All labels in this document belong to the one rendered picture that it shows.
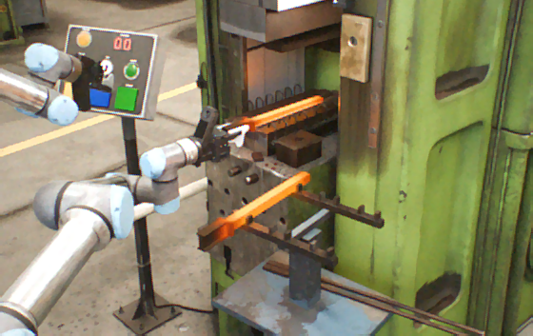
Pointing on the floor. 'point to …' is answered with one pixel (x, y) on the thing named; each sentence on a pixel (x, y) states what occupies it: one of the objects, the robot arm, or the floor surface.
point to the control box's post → (141, 218)
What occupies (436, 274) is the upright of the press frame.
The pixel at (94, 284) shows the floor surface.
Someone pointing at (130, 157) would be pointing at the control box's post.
